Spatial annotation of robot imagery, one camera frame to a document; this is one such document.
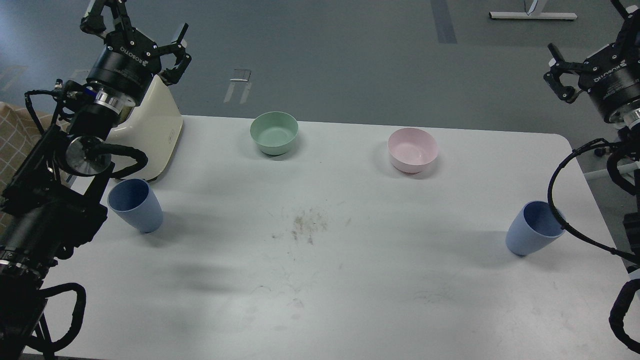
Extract black Robotiq gripper image-left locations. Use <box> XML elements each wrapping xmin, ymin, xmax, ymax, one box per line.
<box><xmin>80</xmin><ymin>0</ymin><xmax>192</xmax><ymax>101</ymax></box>

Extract white office chair base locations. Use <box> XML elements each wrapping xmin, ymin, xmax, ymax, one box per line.
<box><xmin>582</xmin><ymin>145</ymin><xmax>640</xmax><ymax>182</ymax></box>

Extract pink bowl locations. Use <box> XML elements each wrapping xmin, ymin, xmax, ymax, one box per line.
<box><xmin>386</xmin><ymin>127</ymin><xmax>440</xmax><ymax>174</ymax></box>

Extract cream toaster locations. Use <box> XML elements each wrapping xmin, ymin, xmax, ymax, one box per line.
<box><xmin>106</xmin><ymin>75</ymin><xmax>184</xmax><ymax>182</ymax></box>

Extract blue cup starting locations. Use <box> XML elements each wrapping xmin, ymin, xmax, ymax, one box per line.
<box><xmin>505</xmin><ymin>200</ymin><xmax>566</xmax><ymax>256</ymax></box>
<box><xmin>107</xmin><ymin>178</ymin><xmax>163</xmax><ymax>233</ymax></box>

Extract beige checkered cloth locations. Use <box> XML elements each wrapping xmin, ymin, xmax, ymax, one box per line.
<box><xmin>0</xmin><ymin>101</ymin><xmax>41</xmax><ymax>192</ymax></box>

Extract white desk leg base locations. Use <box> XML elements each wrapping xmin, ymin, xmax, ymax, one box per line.
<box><xmin>488</xmin><ymin>0</ymin><xmax>578</xmax><ymax>21</ymax></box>

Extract green bowl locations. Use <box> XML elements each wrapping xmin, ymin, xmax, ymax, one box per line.
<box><xmin>249</xmin><ymin>111</ymin><xmax>299</xmax><ymax>157</ymax></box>

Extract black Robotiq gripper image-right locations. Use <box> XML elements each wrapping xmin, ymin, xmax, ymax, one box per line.
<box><xmin>543</xmin><ymin>0</ymin><xmax>640</xmax><ymax>125</ymax></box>

